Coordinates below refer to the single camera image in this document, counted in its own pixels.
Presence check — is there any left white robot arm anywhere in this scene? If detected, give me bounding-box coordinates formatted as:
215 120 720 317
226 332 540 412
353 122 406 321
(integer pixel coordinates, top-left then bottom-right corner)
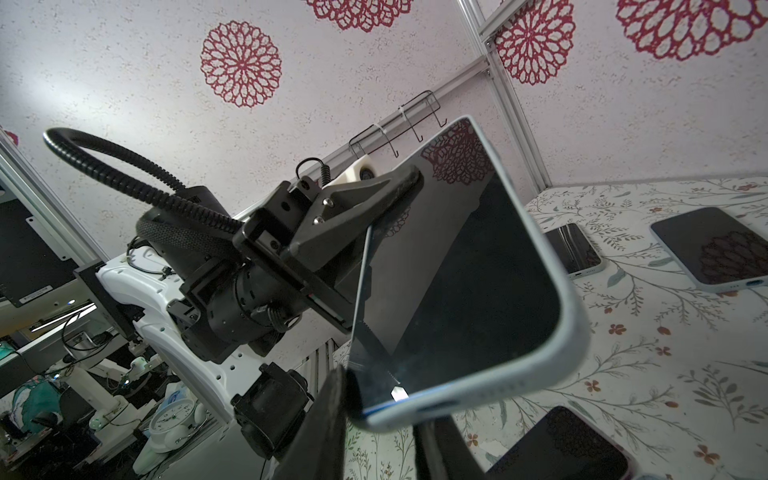
79 166 423 459

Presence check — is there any left black corrugated cable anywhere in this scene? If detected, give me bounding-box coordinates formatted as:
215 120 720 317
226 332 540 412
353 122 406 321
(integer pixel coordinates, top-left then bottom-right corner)
41 127 244 236

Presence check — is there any black wire wall rack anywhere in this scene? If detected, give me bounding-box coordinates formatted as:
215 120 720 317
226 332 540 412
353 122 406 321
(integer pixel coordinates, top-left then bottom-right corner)
348 90 448 158

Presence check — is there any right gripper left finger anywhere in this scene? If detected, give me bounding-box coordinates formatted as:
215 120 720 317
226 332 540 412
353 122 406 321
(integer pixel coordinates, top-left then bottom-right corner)
272 365 347 480

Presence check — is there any white round timer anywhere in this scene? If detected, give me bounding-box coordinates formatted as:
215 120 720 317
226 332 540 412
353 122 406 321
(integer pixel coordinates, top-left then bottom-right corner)
148 390 208 454

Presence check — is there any black phone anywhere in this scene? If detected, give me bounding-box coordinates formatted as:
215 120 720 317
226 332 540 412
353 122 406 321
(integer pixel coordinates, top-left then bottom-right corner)
346 116 590 433
650 207 767 293
545 223 607 279

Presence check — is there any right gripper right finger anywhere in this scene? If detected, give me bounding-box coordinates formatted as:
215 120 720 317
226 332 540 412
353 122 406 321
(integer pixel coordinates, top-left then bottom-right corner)
413 416 485 480

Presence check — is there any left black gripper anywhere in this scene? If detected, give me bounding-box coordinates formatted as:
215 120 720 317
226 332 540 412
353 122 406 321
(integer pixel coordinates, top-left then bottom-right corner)
233 165 423 333

